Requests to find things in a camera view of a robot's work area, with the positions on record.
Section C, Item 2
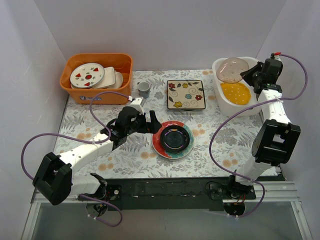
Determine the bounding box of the clear pinkish glass plate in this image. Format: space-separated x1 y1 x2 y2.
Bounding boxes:
216 57 249 84

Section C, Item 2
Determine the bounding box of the round watermelon pattern plate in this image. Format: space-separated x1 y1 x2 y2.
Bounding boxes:
69 62 105 89

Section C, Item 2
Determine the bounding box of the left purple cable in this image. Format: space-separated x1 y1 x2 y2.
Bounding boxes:
20 91 133 227

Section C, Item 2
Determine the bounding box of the glossy black plate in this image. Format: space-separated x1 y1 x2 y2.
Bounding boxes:
160 125 191 154

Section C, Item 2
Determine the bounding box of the cream rectangular plate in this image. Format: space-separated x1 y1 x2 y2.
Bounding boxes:
93 67 116 89

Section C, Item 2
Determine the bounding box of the small cream plate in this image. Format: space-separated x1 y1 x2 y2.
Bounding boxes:
109 71 124 89

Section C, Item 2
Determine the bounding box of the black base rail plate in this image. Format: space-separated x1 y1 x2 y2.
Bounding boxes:
77 174 258 211

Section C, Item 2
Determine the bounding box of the large red teal plate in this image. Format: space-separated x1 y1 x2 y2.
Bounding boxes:
152 120 194 160

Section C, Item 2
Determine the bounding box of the yellow dotted scalloped plate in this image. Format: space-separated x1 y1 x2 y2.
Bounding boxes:
220 82 251 105

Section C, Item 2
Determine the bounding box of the dark plate under square plate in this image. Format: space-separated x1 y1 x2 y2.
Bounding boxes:
180 109 198 113

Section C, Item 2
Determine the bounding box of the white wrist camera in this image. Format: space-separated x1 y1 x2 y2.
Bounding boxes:
128 96 146 114
270 52 282 62

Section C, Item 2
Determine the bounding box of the small grey white cup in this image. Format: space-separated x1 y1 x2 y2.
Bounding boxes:
137 82 151 99

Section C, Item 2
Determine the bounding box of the floral patterned table mat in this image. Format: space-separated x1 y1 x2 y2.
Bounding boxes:
47 69 280 180

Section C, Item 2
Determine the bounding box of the square floral plate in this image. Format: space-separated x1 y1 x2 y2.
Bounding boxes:
166 79 206 111

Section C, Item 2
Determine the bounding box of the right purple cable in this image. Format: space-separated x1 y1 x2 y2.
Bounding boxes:
208 51 309 218

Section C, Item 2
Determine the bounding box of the purple cable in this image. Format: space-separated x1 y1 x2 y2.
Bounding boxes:
208 51 309 218
20 91 133 227

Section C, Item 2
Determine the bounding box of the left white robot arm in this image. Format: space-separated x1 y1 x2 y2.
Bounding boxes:
32 106 162 206

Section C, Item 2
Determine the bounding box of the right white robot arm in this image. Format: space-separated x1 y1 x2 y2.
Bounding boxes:
226 55 301 199

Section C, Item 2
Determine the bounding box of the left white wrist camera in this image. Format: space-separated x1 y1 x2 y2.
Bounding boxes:
128 96 146 114

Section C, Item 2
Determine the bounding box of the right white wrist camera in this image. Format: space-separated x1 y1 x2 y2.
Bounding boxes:
270 52 282 62

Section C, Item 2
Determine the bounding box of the orange plastic bin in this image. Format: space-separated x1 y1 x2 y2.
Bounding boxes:
59 53 133 105

